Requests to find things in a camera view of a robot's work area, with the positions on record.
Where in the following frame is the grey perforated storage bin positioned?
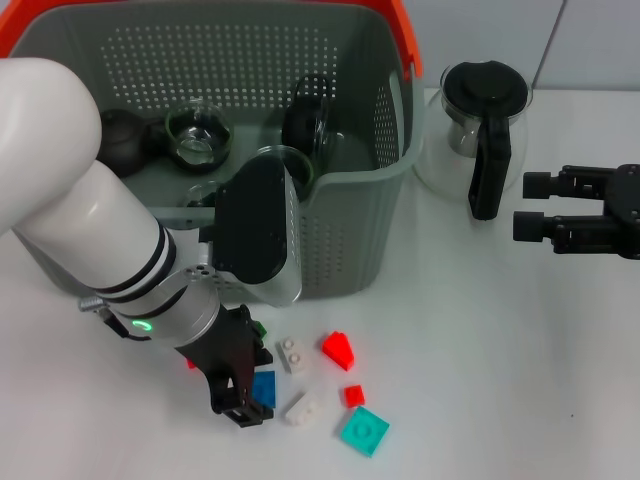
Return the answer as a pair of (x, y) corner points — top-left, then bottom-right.
(7, 2), (420, 301)

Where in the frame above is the left wrist camera housing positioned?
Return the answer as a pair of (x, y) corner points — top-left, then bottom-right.
(198, 154), (305, 308)

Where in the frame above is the glass teacup with black holder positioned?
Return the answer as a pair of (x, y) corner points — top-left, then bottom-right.
(281, 74), (374, 169)
(164, 98), (235, 176)
(186, 180), (222, 208)
(254, 143), (317, 206)

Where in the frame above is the red sloped brick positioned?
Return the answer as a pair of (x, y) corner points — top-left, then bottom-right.
(321, 330), (359, 373)

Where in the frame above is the orange bin handle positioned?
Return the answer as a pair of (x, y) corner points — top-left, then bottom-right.
(0, 0), (425, 81)

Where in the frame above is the white two-stud brick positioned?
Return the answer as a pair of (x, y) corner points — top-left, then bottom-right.
(275, 337), (311, 374)

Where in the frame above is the blue square plate brick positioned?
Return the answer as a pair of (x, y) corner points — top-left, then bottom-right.
(252, 370), (278, 407)

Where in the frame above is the dark clay teapot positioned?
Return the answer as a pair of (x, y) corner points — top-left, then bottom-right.
(99, 108), (167, 179)

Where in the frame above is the glass pot with black lid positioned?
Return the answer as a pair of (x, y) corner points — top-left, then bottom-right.
(412, 59), (534, 221)

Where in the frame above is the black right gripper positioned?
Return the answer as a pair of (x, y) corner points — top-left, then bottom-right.
(512, 162), (640, 260)

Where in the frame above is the left arm cable with plug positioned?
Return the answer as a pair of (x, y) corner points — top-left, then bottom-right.
(78, 295), (152, 342)

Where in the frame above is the teal square plate brick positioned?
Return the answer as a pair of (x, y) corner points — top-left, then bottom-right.
(340, 405), (392, 459)

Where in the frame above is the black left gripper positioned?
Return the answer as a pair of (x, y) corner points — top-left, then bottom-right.
(174, 303), (276, 430)

